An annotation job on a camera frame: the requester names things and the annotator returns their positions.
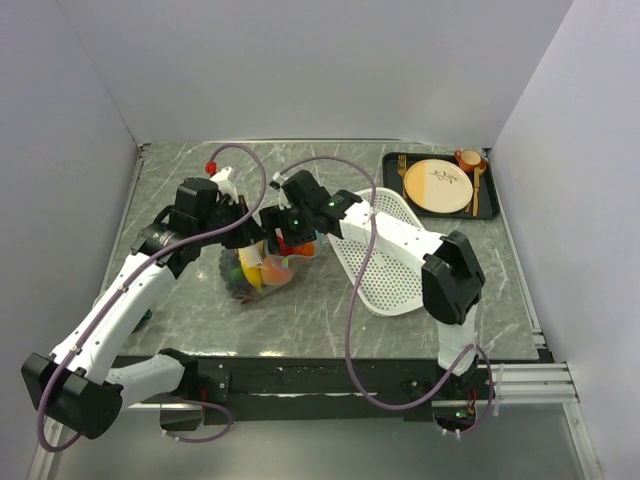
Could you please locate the clear zip top bag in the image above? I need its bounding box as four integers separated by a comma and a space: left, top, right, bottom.
218, 229, 325, 304

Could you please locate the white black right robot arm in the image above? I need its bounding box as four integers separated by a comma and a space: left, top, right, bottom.
261, 170, 486, 398

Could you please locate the gold fork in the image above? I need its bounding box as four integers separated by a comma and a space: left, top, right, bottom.
397, 154, 408, 200

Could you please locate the small orange cup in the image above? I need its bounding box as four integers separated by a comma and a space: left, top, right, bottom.
454, 149, 485, 173

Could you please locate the yellow banana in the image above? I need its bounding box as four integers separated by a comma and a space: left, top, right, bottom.
238, 243, 264, 292

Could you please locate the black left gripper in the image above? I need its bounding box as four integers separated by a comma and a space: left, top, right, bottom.
197, 194, 268, 249

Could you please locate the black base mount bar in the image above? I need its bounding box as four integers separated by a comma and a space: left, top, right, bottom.
142, 357, 493, 425

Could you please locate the small orange pumpkin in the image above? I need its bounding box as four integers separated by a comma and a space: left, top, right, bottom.
292, 242, 317, 258

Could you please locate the beige plate with branch pattern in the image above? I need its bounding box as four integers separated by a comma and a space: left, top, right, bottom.
403, 159, 474, 214

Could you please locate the white perforated plastic basket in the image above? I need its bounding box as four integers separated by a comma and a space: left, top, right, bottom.
329, 188, 441, 317

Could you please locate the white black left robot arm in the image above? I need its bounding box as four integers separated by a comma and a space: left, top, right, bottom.
21, 167, 262, 439

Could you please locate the red grape bunch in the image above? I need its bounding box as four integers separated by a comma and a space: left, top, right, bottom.
227, 285, 264, 305

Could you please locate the wooden knife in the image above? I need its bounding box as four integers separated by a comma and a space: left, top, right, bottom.
472, 167, 486, 217

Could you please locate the dark green mug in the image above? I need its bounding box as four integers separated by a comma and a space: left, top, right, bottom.
139, 309, 153, 324

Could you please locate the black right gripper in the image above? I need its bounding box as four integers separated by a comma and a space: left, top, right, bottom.
259, 203, 318, 257

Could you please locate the orange peach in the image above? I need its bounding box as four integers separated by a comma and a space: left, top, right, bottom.
260, 257, 293, 286

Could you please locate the red chili pepper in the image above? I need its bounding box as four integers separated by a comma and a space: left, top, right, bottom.
276, 235, 291, 256

